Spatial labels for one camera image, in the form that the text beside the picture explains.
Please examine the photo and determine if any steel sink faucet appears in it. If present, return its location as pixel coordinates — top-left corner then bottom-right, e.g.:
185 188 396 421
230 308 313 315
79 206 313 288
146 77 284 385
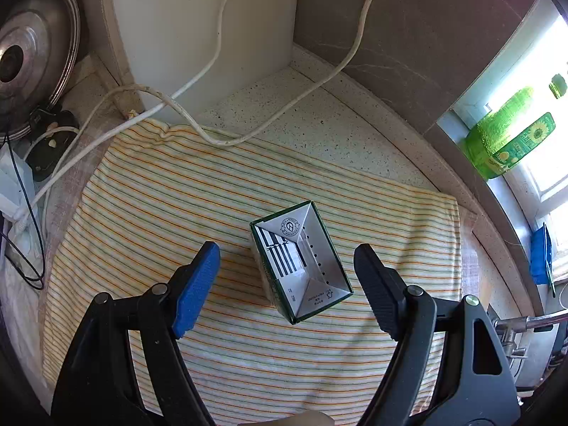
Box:
492 310 568 360

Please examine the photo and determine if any green dish soap bottle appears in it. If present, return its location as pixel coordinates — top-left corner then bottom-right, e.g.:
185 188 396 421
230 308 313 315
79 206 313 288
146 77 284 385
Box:
461 73 567 180

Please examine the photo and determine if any steel pot lid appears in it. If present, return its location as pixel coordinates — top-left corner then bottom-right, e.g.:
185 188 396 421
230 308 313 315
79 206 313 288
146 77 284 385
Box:
1 0 81 141

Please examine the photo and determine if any blue sponge cloth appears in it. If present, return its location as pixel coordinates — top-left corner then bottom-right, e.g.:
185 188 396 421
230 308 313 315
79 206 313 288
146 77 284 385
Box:
530 224 553 286

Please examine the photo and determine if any striped yellow green cloth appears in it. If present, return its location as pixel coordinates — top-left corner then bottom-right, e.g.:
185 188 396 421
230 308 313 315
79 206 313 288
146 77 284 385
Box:
42 120 461 425

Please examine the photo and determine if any white cutting board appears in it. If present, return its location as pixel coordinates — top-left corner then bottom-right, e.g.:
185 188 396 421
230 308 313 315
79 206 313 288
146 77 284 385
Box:
113 0 297 114

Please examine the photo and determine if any white power strip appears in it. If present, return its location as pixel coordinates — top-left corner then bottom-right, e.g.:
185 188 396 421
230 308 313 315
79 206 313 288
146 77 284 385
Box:
0 143 35 222

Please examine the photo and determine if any green white milk carton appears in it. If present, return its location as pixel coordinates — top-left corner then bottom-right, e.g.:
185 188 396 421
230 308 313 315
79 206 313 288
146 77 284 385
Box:
249 201 353 325

